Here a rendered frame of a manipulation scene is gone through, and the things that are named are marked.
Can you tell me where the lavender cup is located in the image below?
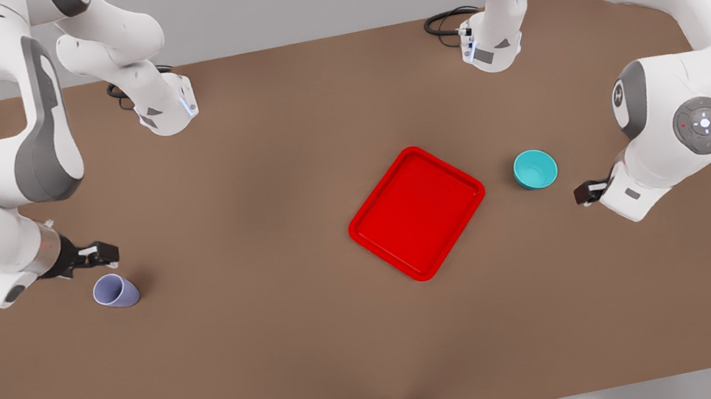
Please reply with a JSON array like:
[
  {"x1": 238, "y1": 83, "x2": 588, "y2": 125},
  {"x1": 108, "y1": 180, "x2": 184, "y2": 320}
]
[{"x1": 90, "y1": 269, "x2": 143, "y2": 313}]

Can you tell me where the teal bowl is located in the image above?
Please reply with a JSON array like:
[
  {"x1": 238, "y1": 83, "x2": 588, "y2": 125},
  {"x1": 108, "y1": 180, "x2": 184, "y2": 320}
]
[{"x1": 511, "y1": 145, "x2": 561, "y2": 193}]

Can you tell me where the red rectangular tray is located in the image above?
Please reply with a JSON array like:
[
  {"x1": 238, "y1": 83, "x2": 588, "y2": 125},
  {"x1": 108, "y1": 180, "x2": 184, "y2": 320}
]
[{"x1": 335, "y1": 135, "x2": 500, "y2": 294}]

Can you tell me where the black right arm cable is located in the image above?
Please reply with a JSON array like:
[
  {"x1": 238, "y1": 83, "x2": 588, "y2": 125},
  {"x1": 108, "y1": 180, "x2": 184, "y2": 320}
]
[{"x1": 104, "y1": 62, "x2": 181, "y2": 115}]

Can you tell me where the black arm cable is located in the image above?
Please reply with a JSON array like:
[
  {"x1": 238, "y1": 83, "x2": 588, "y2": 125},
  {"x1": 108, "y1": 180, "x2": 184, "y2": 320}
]
[
  {"x1": 421, "y1": 4, "x2": 488, "y2": 54},
  {"x1": 104, "y1": 62, "x2": 181, "y2": 115}
]

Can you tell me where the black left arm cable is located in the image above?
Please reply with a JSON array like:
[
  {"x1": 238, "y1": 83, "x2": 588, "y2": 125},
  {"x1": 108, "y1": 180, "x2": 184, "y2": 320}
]
[{"x1": 421, "y1": 4, "x2": 488, "y2": 54}]

